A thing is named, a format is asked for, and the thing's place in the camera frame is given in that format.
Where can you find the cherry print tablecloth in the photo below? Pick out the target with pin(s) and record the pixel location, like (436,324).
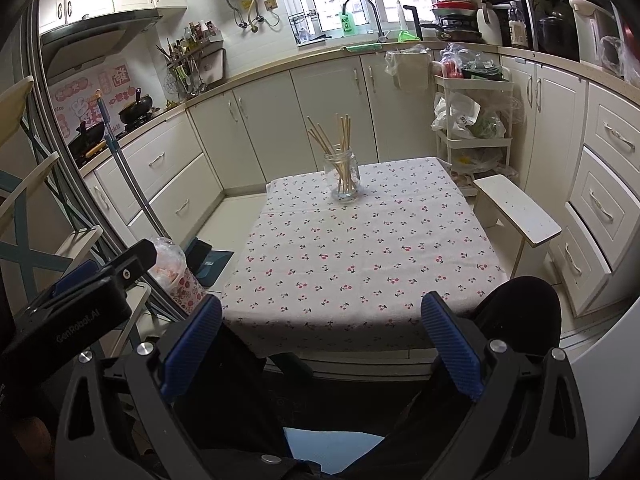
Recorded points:
(360,250)

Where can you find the cream two-drawer cabinet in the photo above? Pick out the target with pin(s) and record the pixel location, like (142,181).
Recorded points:
(160,180)

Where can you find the black cooking pot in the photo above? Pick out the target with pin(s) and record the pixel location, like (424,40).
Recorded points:
(555,32)

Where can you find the white storage trolley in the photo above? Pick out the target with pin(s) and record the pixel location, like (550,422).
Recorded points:
(472,140)

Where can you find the blue and black floor scale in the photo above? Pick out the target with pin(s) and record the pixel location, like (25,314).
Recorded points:
(212,262)

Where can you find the hanging plastic trash bag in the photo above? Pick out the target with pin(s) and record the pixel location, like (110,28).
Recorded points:
(407,72)

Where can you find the chrome kitchen faucet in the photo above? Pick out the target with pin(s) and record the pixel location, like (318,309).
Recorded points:
(372,10)

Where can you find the cream door base cabinets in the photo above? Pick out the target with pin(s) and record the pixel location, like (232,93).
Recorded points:
(310,110)

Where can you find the clear glass jar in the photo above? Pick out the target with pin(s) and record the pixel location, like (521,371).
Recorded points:
(342,180)

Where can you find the person's right leg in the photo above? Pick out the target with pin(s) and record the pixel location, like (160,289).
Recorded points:
(520,310)

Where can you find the pink wall posters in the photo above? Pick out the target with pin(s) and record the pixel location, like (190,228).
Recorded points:
(80,95)

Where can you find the grey range hood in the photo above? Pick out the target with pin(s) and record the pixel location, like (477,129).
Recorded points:
(95,42)

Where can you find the red packaged food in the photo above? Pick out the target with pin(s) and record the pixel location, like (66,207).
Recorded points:
(450,67)

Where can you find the bundle of wooden chopsticks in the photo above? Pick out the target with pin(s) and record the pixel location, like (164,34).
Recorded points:
(342,150)

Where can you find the white plastic bag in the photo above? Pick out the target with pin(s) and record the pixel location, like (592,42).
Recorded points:
(455,115)

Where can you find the green plastic scoop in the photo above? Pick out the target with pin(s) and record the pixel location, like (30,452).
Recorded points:
(407,36)

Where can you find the cream three-drawer cabinet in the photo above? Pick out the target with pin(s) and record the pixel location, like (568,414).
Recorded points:
(605,190)

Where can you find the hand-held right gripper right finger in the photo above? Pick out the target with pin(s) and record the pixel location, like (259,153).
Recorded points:
(452,347)

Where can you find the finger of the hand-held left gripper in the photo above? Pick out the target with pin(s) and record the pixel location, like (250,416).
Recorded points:
(75,276)
(135,260)

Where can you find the clear plastic bottle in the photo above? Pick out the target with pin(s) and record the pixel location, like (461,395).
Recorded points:
(517,30)

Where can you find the cream base cabinet with doors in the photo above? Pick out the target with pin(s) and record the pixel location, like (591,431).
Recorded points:
(545,120)

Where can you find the white thermos jug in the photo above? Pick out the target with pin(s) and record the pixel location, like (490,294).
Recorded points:
(489,25)

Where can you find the green dish soap bottle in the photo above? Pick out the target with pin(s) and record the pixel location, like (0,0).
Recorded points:
(347,24)

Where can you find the wooden folding chair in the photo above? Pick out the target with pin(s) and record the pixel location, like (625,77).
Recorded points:
(30,195)

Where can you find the white wooden stool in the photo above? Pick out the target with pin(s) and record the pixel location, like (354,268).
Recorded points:
(520,210)

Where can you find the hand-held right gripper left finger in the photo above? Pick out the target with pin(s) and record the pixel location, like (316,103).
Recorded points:
(192,345)

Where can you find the clear plastic bag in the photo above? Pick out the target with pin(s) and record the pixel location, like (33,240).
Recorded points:
(622,57)

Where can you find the black filter tap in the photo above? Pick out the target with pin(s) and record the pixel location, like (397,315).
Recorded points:
(412,20)

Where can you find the wall utensil rack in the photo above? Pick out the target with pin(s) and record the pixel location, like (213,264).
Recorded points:
(195,55)

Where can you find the white electric water boiler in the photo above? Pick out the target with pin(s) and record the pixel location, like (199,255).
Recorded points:
(590,30)

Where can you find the stack of pans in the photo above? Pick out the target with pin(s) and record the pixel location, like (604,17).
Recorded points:
(452,15)

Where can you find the floral cup in plastic bag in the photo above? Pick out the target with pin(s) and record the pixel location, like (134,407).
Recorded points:
(175,275)

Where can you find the green dish cloth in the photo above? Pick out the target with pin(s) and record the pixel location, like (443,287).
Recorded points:
(362,47)

